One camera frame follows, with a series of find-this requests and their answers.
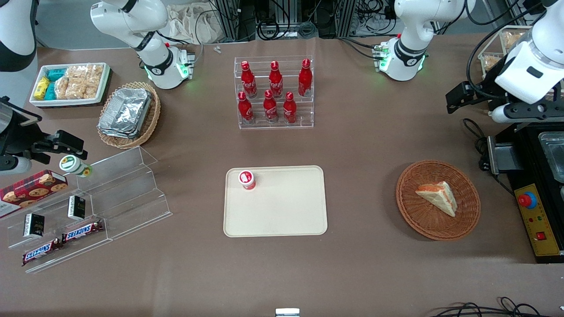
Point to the wrapped bread packet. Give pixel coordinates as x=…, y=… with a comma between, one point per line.
x=491, y=62
x=511, y=39

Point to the oval light wicker basket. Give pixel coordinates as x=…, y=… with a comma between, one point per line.
x=152, y=116

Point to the yellow control panel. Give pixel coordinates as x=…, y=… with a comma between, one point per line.
x=544, y=246

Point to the black countertop appliance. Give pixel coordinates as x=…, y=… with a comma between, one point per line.
x=528, y=176

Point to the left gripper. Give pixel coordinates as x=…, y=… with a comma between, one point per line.
x=483, y=93

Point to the clear acrylic stepped shelf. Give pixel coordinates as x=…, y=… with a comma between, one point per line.
x=57, y=255
x=132, y=198

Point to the cream plastic tray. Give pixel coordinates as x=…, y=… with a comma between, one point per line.
x=282, y=207

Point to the teal snack packet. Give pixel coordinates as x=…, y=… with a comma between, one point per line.
x=56, y=74
x=50, y=91

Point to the red cola bottle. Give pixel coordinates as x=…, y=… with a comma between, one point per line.
x=289, y=108
x=276, y=81
x=270, y=107
x=245, y=108
x=248, y=81
x=305, y=79

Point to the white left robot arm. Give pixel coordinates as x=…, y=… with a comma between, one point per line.
x=410, y=24

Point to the white rectangular snack tray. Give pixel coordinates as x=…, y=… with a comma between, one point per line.
x=37, y=102

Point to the red tartan cookie box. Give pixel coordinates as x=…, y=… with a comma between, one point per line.
x=31, y=191

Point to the small white plastic piece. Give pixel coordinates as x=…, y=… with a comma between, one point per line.
x=217, y=49

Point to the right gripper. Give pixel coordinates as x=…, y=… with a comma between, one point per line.
x=18, y=133

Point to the round brown wicker basket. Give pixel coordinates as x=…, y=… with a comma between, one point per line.
x=412, y=211

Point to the yellow snack packet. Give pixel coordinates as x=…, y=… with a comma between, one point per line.
x=42, y=88

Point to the clear acrylic bottle rack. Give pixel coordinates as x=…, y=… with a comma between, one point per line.
x=273, y=125

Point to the white cup with green lid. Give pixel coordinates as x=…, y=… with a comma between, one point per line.
x=72, y=165

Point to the white box at table edge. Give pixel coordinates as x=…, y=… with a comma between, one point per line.
x=287, y=312

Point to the red yogurt drink bottle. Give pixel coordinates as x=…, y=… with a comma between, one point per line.
x=247, y=179

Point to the Snickers chocolate bar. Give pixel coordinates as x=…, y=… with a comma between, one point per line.
x=83, y=232
x=42, y=252

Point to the triangle sandwich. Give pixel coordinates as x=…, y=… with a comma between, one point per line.
x=438, y=197

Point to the red emergency stop button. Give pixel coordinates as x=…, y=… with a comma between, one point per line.
x=527, y=200

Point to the aluminium frame rack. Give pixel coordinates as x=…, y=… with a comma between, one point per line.
x=229, y=17

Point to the metal appliance tub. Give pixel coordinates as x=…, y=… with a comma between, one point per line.
x=555, y=154

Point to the white tray of bread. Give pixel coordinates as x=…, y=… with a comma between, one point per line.
x=490, y=48

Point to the clear rice cracker bag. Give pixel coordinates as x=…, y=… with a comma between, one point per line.
x=75, y=89
x=77, y=71
x=91, y=88
x=62, y=88
x=95, y=71

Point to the beige cloth bag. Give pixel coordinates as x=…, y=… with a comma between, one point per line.
x=189, y=22

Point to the small black box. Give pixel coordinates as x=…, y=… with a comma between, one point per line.
x=33, y=225
x=76, y=208

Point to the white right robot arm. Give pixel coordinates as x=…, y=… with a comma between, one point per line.
x=132, y=22

